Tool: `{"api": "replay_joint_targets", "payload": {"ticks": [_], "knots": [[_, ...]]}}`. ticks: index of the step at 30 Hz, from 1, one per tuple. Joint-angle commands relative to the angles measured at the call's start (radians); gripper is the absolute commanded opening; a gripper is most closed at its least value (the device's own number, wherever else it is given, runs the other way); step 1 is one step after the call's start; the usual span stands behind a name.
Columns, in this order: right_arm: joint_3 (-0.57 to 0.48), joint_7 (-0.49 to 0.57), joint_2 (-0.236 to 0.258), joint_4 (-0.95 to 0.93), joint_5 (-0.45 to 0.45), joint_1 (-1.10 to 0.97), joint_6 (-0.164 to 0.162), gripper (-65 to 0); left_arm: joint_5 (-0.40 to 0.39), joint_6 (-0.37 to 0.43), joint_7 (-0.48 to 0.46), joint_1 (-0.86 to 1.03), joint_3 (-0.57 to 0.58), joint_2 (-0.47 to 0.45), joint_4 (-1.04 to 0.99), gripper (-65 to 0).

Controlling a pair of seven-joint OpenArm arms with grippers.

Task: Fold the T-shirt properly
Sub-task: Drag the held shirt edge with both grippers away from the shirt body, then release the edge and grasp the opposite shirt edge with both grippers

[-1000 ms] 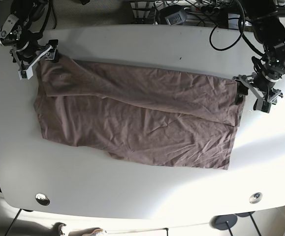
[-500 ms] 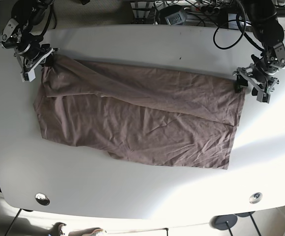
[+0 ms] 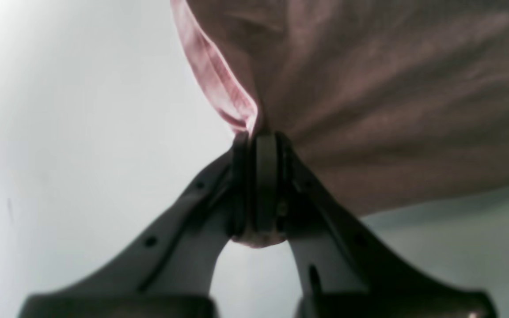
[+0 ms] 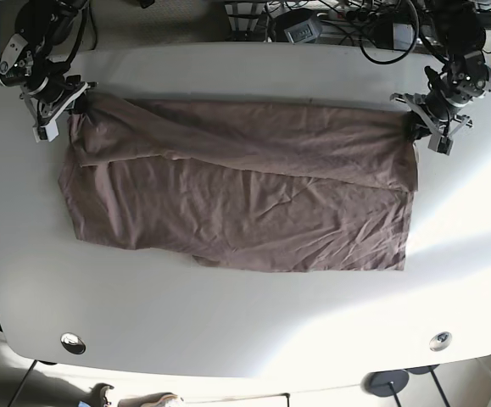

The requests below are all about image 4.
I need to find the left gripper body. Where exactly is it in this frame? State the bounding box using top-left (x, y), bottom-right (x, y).
top-left (408, 91), bottom-right (474, 141)

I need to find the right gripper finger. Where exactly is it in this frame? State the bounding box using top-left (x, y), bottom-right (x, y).
top-left (33, 121), bottom-right (58, 142)
top-left (81, 81), bottom-right (98, 92)

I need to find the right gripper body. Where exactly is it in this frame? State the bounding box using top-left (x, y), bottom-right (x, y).
top-left (20, 75), bottom-right (88, 127)

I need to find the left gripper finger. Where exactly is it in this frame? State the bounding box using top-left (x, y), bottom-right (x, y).
top-left (390, 92), bottom-right (415, 104)
top-left (427, 134), bottom-right (453, 155)

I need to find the mauve pink T-shirt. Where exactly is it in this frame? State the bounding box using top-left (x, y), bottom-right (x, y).
top-left (59, 92), bottom-right (418, 272)

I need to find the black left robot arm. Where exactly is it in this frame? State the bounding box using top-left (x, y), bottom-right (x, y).
top-left (390, 1), bottom-right (491, 155)

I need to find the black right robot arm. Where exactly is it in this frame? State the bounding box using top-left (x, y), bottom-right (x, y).
top-left (0, 1), bottom-right (96, 142)

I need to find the right black floor stand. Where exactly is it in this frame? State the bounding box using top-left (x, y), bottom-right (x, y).
top-left (407, 365), bottom-right (450, 407)

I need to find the black floor stand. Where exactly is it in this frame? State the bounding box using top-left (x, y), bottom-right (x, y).
top-left (407, 365), bottom-right (450, 407)
top-left (362, 370), bottom-right (410, 407)

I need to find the left black floor stand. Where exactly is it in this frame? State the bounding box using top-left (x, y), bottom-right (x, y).
top-left (362, 370), bottom-right (410, 407)

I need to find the white orange shoe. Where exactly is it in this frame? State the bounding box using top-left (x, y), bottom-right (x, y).
top-left (86, 383), bottom-right (114, 407)
top-left (117, 393), bottom-right (186, 407)

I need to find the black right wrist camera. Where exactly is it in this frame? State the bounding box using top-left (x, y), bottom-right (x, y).
top-left (69, 93), bottom-right (89, 114)

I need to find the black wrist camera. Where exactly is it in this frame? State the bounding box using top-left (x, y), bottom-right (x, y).
top-left (404, 112), bottom-right (430, 142)
top-left (69, 93), bottom-right (89, 114)

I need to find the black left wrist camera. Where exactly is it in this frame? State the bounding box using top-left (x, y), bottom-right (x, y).
top-left (404, 112), bottom-right (430, 142)

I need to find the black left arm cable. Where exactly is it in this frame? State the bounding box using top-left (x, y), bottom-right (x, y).
top-left (358, 0), bottom-right (420, 65)

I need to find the table cable grommet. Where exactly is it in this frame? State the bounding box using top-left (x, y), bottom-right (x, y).
top-left (428, 332), bottom-right (453, 352)
top-left (60, 332), bottom-right (86, 355)

